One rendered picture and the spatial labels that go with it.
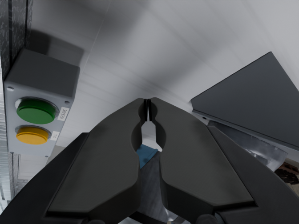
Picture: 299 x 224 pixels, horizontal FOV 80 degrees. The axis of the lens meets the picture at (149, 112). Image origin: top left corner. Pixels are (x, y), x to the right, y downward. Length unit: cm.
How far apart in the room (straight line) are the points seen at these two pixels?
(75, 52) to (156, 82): 15
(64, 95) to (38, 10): 11
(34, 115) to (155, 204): 23
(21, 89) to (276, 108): 33
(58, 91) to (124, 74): 14
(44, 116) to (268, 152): 34
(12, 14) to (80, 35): 10
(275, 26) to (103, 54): 26
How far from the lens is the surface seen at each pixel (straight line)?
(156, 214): 35
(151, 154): 35
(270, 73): 35
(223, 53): 34
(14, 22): 23
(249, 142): 35
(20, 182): 105
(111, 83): 35
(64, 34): 30
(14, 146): 39
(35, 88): 24
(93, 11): 27
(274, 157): 37
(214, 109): 37
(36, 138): 31
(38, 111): 24
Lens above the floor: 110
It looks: 33 degrees down
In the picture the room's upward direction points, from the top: 175 degrees clockwise
